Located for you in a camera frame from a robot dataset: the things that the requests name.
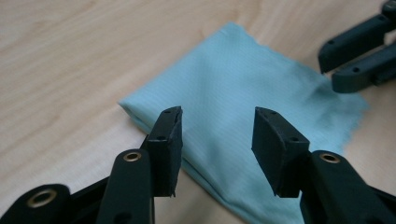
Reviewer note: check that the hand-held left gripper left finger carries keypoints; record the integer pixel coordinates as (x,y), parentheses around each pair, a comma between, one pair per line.
(165,155)

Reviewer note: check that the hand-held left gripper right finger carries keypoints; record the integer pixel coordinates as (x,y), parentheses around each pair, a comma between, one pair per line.
(277,155)

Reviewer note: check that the light blue cloth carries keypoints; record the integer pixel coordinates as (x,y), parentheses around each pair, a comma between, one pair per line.
(224,93)

